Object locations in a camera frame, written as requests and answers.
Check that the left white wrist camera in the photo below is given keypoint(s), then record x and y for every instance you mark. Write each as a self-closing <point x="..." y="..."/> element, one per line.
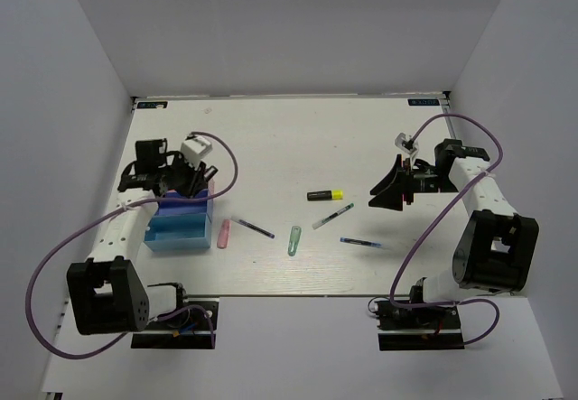
<point x="195" y="148"/>

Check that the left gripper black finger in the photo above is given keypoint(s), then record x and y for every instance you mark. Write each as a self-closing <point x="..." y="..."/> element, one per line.
<point x="197" y="183"/>
<point x="208" y="172"/>

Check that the pink eraser stick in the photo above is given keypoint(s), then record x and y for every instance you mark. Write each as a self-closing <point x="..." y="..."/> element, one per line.
<point x="224" y="233"/>

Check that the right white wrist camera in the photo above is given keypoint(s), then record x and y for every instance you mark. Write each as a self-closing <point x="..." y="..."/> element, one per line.
<point x="408" y="146"/>

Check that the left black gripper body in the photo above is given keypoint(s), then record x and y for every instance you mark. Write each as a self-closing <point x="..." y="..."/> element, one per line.
<point x="181" y="174"/>

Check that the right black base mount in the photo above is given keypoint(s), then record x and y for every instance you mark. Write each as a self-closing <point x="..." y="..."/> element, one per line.
<point x="421" y="329"/>

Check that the purple ink pen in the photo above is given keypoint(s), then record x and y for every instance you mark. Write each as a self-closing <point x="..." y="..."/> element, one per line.
<point x="253" y="227"/>

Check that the table corner label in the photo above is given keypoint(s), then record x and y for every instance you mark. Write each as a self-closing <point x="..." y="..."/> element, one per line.
<point x="152" y="105"/>
<point x="423" y="102"/>

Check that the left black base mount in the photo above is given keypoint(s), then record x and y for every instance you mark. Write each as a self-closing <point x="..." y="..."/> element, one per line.
<point x="193" y="329"/>

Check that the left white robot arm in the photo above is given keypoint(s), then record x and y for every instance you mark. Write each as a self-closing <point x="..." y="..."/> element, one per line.
<point x="106" y="292"/>

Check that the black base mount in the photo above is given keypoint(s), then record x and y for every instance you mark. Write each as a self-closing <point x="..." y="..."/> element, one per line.
<point x="421" y="329"/>
<point x="193" y="329"/>

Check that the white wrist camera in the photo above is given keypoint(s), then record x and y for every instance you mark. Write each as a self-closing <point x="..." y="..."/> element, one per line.
<point x="408" y="146"/>
<point x="195" y="148"/>

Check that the green ink clear pen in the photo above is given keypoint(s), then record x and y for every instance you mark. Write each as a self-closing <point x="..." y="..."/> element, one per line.
<point x="332" y="216"/>

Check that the blue ink pen right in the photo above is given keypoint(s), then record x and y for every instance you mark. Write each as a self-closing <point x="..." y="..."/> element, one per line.
<point x="360" y="242"/>

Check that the left table corner label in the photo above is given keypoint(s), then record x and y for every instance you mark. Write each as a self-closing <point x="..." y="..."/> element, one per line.
<point x="152" y="105"/>

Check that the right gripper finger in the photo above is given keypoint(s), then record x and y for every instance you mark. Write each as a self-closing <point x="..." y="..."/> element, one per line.
<point x="388" y="199"/>
<point x="390" y="177"/>

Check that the yellow cap black highlighter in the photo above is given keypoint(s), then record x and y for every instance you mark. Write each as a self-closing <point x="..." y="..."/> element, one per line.
<point x="324" y="195"/>

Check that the pink blue tiered organizer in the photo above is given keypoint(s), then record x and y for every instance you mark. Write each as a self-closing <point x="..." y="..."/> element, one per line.
<point x="180" y="226"/>

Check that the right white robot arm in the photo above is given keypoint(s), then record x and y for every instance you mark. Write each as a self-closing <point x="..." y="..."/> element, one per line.
<point x="496" y="248"/>

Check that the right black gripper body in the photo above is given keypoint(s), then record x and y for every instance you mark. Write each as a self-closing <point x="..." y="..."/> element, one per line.
<point x="427" y="180"/>

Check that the right table corner label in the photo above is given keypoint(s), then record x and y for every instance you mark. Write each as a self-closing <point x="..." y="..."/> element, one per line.
<point x="423" y="102"/>

